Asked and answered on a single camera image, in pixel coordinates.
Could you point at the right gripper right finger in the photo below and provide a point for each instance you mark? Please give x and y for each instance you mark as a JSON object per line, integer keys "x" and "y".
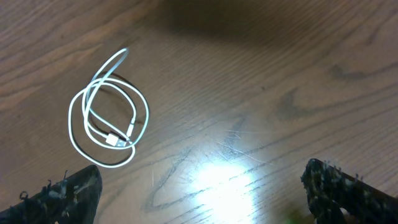
{"x": 330, "y": 190}

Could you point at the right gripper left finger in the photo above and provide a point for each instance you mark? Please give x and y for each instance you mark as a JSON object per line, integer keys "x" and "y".
{"x": 73, "y": 200}

